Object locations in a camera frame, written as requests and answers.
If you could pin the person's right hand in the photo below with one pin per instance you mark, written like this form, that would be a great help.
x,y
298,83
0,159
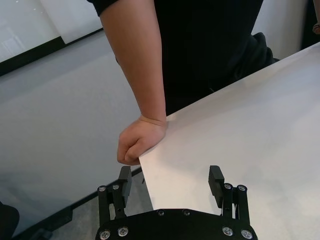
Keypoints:
x,y
140,140

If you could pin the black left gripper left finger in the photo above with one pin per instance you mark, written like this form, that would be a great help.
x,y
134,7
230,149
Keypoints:
x,y
125,180

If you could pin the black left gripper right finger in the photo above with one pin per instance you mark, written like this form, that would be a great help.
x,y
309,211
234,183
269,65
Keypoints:
x,y
215,180

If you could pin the white rolling pedestal table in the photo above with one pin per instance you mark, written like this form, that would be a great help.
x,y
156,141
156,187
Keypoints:
x,y
237,140

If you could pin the person in black clothing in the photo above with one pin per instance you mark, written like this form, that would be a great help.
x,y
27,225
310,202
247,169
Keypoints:
x,y
205,45

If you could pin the person's right forearm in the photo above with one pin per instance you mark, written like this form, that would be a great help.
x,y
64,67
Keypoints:
x,y
135,70

